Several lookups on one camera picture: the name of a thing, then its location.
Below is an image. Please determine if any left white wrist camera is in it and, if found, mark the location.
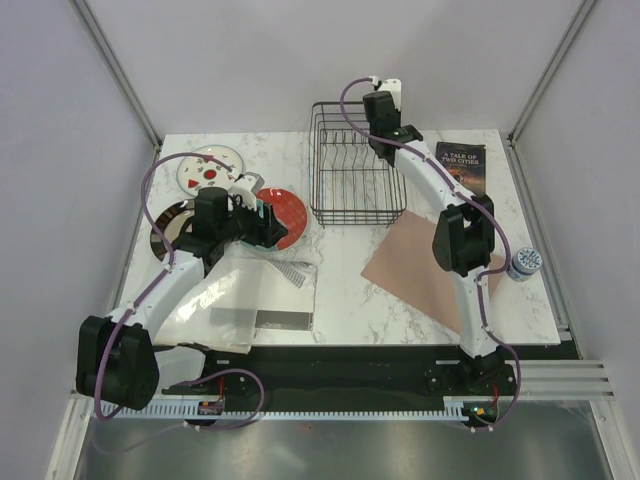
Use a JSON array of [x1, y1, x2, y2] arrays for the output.
[[228, 172, 264, 211]]

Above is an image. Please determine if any blue white small jar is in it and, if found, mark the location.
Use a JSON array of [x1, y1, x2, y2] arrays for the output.
[[506, 247, 543, 282]]

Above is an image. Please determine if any black wire dish rack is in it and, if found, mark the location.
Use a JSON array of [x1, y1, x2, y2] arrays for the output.
[[309, 101, 407, 227]]

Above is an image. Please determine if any tale of two cities book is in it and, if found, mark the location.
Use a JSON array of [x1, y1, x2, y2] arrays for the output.
[[436, 142, 486, 195]]

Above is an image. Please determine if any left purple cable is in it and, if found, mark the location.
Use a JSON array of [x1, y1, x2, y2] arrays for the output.
[[92, 152, 266, 456]]

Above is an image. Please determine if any white cable duct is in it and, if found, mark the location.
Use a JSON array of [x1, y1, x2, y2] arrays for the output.
[[115, 396, 499, 425]]

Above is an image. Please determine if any pink placemat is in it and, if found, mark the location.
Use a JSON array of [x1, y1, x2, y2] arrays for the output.
[[360, 209, 509, 337]]

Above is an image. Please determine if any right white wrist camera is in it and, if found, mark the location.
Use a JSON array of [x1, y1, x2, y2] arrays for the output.
[[370, 76, 402, 112]]

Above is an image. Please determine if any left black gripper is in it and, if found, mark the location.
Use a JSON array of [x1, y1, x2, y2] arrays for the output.
[[217, 193, 288, 249]]

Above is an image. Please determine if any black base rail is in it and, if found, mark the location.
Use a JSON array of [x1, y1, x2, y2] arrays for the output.
[[165, 346, 519, 413]]

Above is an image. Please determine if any clear plastic bag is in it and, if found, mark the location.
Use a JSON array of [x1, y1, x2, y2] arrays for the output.
[[154, 258, 317, 354]]

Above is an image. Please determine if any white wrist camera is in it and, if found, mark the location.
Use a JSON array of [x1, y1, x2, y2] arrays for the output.
[[370, 76, 402, 112], [228, 172, 264, 211]]

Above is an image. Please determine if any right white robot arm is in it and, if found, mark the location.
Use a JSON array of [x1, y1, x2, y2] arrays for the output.
[[363, 91, 500, 394]]

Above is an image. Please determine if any white watermelon pattern plate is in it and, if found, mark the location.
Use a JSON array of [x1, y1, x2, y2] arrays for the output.
[[176, 144, 245, 197]]

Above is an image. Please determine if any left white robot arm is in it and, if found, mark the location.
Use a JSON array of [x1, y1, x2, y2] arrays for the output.
[[76, 187, 288, 421]]

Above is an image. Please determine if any red blue flower plate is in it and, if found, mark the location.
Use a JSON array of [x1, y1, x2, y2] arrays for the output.
[[240, 187, 308, 253]]

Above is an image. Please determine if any brown rimmed beige plate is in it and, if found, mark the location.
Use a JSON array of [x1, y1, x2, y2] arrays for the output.
[[149, 199, 195, 261]]

